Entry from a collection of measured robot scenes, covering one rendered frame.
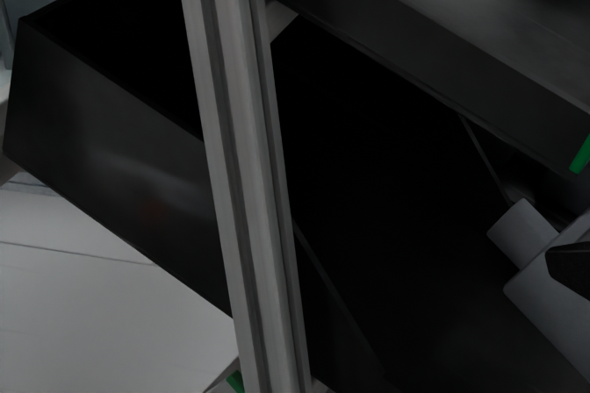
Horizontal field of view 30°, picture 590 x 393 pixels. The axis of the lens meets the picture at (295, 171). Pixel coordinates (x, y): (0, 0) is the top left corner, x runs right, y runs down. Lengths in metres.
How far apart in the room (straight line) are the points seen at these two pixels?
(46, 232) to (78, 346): 0.24
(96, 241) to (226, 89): 0.93
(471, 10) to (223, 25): 0.09
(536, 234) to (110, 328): 0.75
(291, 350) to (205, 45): 0.12
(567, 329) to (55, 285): 0.85
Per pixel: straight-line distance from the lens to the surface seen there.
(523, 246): 0.44
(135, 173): 0.44
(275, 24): 0.37
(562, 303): 0.42
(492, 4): 0.39
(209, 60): 0.34
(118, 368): 1.08
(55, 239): 1.30
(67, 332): 1.14
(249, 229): 0.37
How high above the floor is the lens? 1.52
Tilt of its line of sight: 29 degrees down
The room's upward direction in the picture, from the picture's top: 7 degrees counter-clockwise
